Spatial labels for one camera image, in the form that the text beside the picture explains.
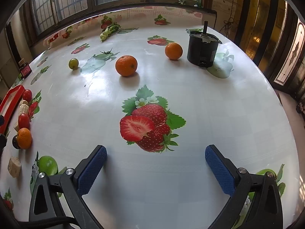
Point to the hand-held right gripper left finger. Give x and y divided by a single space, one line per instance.
91 171

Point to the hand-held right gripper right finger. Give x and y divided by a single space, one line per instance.
219 171

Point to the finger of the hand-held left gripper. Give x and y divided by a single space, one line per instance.
1 119
2 143

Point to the dark purple plum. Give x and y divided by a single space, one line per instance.
15 142

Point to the small beige round block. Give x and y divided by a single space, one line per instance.
16 126

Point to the red-rimmed white tray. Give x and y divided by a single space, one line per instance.
9 100

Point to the red tomato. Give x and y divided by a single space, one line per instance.
27 95
23 121

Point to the orange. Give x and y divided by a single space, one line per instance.
126 65
174 50
24 138

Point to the beige ridged block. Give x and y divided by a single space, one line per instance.
14 167
24 111

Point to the green plum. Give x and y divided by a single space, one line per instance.
73 63

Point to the red-label black motor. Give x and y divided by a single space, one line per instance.
25 70

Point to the bok choy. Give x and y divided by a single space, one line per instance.
108 31

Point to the wooden glass-panel door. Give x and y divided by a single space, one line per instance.
262 28

